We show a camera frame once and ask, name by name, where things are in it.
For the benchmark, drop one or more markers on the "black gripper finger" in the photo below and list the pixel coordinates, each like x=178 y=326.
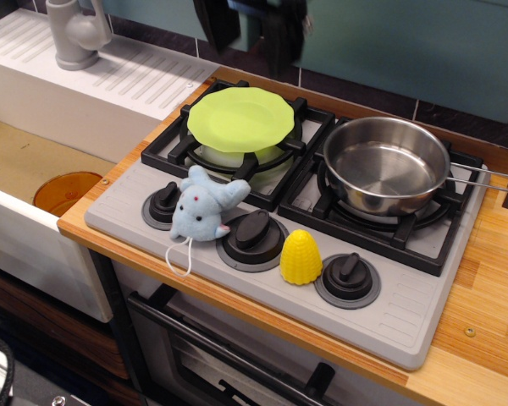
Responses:
x=220 y=23
x=283 y=33

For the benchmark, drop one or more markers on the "yellow toy corn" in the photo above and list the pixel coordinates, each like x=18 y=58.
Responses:
x=300 y=260

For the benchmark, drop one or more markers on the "green plastic plate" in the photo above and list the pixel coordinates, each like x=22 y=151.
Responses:
x=241 y=119

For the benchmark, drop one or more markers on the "grey toy faucet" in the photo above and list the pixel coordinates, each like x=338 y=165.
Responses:
x=77 y=37

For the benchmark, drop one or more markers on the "stainless steel pot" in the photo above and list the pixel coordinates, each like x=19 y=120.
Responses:
x=387 y=166

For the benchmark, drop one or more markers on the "light blue plush elephant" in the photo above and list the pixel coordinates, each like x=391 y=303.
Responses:
x=201 y=204

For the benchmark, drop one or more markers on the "black left stove knob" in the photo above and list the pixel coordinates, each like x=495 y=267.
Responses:
x=158 y=208

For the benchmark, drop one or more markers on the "black stove knob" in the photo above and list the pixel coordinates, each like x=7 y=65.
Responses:
x=158 y=208
x=254 y=244
x=348 y=282

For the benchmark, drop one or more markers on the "white toy sink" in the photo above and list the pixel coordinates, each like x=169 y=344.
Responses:
x=54 y=121

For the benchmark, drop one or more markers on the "black middle stove knob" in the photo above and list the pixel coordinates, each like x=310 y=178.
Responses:
x=254 y=244

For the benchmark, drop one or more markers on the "orange plastic drain cover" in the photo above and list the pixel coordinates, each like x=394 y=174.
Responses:
x=60 y=193

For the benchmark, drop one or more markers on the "black right burner grate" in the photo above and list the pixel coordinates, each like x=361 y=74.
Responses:
x=422 y=240

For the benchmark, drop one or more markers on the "black right stove knob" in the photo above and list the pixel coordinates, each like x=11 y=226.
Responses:
x=348 y=282

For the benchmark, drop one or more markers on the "grey toy stove top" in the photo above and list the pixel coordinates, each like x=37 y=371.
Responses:
x=398 y=326

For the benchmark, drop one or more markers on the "toy oven door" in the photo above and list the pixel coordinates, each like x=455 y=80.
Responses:
x=210 y=357

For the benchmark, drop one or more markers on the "teal wall cabinet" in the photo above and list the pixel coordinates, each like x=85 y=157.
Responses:
x=449 y=53

